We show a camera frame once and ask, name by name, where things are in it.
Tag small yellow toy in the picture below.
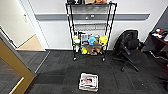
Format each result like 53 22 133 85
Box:
81 47 88 55

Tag brown paper pack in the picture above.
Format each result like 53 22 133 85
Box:
87 45 96 56

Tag green and white bowl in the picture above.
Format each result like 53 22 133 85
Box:
72 37 81 45

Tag blue plush toy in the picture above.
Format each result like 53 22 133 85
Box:
87 35 98 46

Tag orange brown toy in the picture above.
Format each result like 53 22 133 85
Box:
94 45 103 55

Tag pale yellow toy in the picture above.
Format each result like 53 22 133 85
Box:
72 33 79 39

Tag yellow plush toy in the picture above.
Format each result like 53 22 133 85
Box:
98 35 109 47

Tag black office chair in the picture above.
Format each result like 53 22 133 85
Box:
112 29 148 73

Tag dark desk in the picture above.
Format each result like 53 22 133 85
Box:
143 28 168 64

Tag white wall socket plate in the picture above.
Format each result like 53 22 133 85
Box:
89 14 96 19

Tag black wire shelf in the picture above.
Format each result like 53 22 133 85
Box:
65 1 118 63

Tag long grey wall band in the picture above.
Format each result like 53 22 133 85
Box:
34 12 151 22

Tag white door frame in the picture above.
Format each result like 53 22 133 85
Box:
19 0 49 53

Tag white light switch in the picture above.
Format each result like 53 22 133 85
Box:
23 14 28 23

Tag yellow wooden frame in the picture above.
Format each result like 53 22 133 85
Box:
0 31 36 94

